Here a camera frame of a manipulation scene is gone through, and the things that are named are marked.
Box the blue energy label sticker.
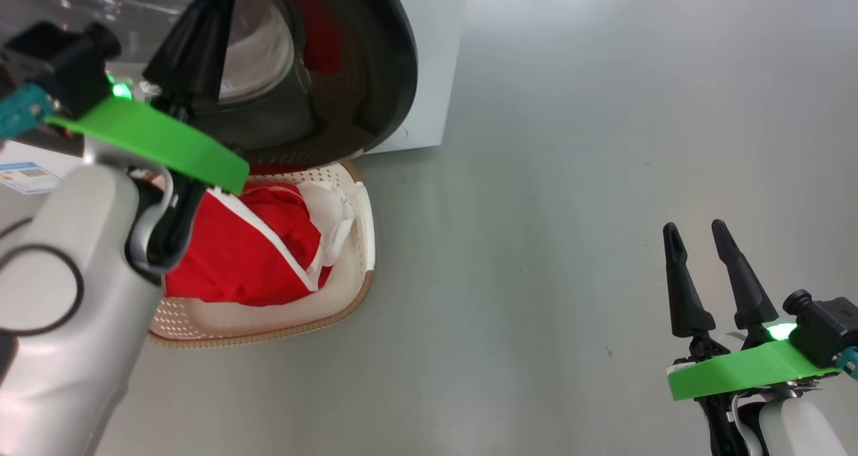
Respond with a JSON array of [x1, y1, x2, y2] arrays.
[[0, 160, 59, 196]]

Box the white cloth garment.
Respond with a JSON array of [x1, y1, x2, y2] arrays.
[[294, 178, 357, 270]]

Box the black glass washing machine door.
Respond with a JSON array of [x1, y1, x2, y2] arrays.
[[0, 0, 420, 169]]

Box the cream basket with brown rim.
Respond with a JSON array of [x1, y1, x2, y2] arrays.
[[147, 161, 377, 349]]

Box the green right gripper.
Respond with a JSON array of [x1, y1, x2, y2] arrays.
[[662, 219, 843, 456]]

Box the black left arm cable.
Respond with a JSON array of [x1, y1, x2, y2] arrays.
[[0, 83, 86, 340]]

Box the red and white garment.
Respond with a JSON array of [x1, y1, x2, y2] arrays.
[[164, 180, 334, 308]]

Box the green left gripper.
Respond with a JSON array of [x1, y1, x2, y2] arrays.
[[46, 0, 251, 274]]

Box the white front-load washing machine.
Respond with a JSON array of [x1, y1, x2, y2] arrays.
[[0, 0, 472, 196]]

